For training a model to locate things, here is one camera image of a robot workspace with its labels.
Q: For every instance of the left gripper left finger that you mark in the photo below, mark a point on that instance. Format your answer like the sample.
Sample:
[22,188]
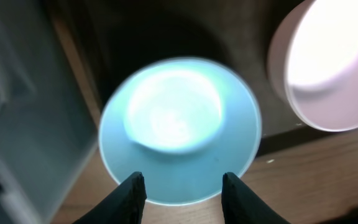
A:
[124,205]

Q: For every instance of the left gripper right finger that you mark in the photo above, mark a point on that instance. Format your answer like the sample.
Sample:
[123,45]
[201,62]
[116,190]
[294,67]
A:
[242,206]

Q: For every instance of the light blue bowl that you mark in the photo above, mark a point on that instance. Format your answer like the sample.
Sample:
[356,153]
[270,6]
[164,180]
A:
[182,122]

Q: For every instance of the white pink bowl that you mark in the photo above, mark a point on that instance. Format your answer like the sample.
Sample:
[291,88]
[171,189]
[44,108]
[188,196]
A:
[312,63]

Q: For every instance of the grey plastic dish rack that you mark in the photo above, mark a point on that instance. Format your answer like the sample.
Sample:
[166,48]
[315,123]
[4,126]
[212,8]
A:
[47,134]

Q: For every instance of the dark brown serving tray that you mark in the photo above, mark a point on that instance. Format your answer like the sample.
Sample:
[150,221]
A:
[106,40]

